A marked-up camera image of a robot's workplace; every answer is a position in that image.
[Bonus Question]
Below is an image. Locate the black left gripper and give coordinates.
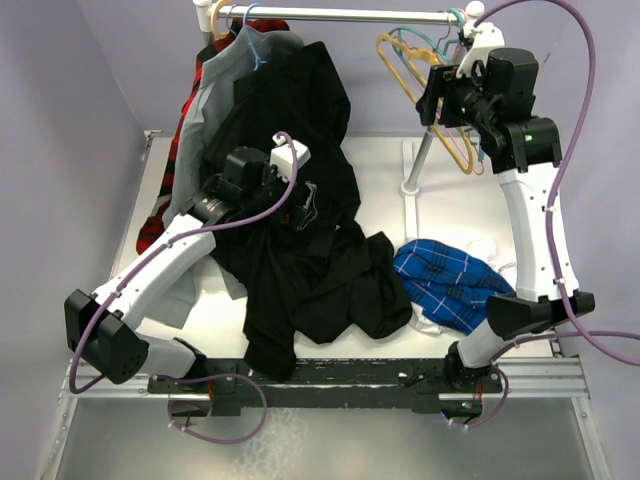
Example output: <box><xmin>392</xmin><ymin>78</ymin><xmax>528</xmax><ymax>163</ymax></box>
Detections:
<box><xmin>242</xmin><ymin>157</ymin><xmax>316</xmax><ymax>230</ymax></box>

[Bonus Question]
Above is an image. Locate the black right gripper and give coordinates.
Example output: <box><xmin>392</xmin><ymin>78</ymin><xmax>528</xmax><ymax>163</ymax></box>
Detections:
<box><xmin>417</xmin><ymin>63</ymin><xmax>497</xmax><ymax>133</ymax></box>

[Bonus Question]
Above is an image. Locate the yellow clothes hanger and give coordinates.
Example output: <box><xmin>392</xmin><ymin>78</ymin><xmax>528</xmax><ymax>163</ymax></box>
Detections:
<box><xmin>375</xmin><ymin>27</ymin><xmax>465</xmax><ymax>149</ymax></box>

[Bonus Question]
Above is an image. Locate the black polo shirt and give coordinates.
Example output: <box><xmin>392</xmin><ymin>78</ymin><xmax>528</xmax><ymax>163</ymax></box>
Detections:
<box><xmin>243</xmin><ymin>228</ymin><xmax>412</xmax><ymax>381</ymax></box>

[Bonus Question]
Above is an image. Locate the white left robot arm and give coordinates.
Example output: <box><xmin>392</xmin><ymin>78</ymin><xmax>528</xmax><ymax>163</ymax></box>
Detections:
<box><xmin>64</xmin><ymin>135</ymin><xmax>310</xmax><ymax>393</ymax></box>

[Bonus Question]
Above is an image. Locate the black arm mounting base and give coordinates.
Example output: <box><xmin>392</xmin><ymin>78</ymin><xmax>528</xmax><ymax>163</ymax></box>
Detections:
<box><xmin>148</xmin><ymin>358</ymin><xmax>492</xmax><ymax>416</ymax></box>

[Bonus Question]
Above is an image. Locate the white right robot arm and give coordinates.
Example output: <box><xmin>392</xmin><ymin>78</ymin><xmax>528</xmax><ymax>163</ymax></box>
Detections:
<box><xmin>416</xmin><ymin>47</ymin><xmax>595</xmax><ymax>391</ymax></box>

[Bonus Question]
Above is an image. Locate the black hanging shirt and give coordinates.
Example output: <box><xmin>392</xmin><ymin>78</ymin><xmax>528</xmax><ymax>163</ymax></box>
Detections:
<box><xmin>200</xmin><ymin>41</ymin><xmax>360</xmax><ymax>285</ymax></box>

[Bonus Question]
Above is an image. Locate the pink clothes hanger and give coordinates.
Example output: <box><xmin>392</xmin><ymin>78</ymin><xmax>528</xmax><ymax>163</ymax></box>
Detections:
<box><xmin>433</xmin><ymin>8</ymin><xmax>485</xmax><ymax>176</ymax></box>

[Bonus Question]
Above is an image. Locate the teal clothes hanger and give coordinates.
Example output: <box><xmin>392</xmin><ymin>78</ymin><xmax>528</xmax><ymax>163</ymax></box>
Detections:
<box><xmin>376</xmin><ymin>8</ymin><xmax>484</xmax><ymax>175</ymax></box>

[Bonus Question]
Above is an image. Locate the red plaid hanging shirt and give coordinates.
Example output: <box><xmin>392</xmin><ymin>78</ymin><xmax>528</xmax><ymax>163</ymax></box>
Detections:
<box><xmin>135</xmin><ymin>19</ymin><xmax>291</xmax><ymax>254</ymax></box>

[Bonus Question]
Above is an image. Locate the blue plaid shirt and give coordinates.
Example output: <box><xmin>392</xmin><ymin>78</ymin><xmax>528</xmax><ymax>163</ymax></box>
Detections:
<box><xmin>392</xmin><ymin>238</ymin><xmax>516</xmax><ymax>336</ymax></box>

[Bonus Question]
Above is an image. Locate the white shirt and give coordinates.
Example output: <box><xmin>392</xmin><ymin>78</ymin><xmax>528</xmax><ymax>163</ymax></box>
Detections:
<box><xmin>409</xmin><ymin>237</ymin><xmax>521</xmax><ymax>337</ymax></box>

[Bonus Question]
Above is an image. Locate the blue clothes hanger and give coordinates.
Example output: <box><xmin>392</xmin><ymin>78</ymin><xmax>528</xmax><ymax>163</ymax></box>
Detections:
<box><xmin>243</xmin><ymin>3</ymin><xmax>269</xmax><ymax>71</ymax></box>

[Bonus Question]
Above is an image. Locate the grey hanging shirt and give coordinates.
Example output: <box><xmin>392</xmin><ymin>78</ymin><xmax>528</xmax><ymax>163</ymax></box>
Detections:
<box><xmin>154</xmin><ymin>22</ymin><xmax>305</xmax><ymax>329</ymax></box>

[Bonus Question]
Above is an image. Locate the beige clothes hanger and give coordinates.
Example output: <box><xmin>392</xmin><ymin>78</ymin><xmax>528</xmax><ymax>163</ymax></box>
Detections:
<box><xmin>209</xmin><ymin>0</ymin><xmax>236</xmax><ymax>40</ymax></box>

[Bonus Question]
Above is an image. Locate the white metal clothes rack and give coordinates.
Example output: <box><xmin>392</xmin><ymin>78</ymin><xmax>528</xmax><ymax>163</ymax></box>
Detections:
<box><xmin>194</xmin><ymin>1</ymin><xmax>485</xmax><ymax>240</ymax></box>

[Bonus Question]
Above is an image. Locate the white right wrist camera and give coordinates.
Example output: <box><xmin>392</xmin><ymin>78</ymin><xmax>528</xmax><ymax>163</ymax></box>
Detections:
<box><xmin>456</xmin><ymin>20</ymin><xmax>505</xmax><ymax>78</ymax></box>

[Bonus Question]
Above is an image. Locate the aluminium frame rail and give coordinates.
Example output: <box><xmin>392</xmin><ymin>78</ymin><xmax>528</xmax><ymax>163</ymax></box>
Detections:
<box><xmin>58</xmin><ymin>339</ymin><xmax>589</xmax><ymax>401</ymax></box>

